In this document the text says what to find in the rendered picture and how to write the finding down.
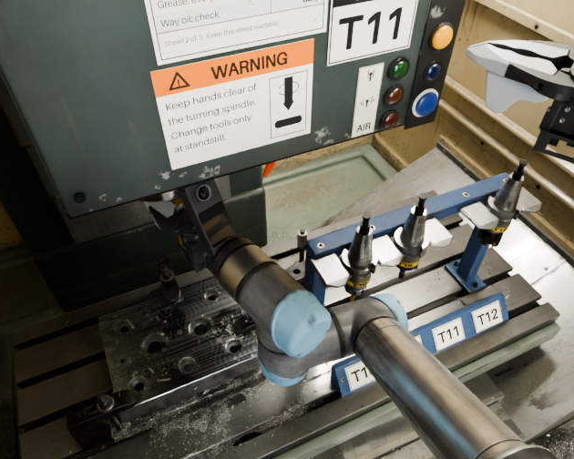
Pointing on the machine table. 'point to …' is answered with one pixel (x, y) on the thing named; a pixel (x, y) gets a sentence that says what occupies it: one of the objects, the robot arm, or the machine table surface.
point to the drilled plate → (224, 371)
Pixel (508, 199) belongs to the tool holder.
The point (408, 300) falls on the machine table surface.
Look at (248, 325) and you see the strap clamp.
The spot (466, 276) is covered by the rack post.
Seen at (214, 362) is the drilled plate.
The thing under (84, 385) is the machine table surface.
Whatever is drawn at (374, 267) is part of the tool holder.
